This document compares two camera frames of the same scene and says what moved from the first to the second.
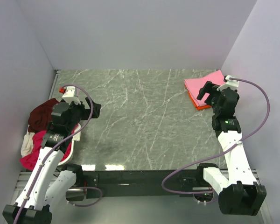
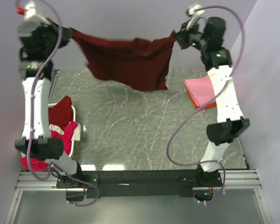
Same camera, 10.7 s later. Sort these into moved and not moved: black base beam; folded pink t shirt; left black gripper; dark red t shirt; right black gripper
Moved: right black gripper; left black gripper; dark red t shirt
Not moved: folded pink t shirt; black base beam
